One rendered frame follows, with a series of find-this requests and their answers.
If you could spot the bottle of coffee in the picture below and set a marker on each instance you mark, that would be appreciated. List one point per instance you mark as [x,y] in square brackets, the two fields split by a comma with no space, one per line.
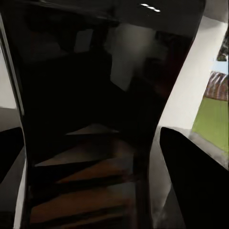
[91,79]

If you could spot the shelf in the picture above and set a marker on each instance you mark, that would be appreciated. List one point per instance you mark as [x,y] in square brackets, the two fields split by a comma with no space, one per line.
[165,208]
[218,10]

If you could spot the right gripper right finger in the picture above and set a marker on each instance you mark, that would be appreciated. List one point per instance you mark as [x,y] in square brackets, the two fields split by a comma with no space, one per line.
[200,183]

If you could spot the fixed window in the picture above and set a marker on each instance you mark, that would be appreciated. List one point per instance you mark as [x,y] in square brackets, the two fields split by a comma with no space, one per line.
[212,120]

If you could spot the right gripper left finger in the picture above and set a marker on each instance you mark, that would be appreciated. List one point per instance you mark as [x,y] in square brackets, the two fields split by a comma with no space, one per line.
[11,143]

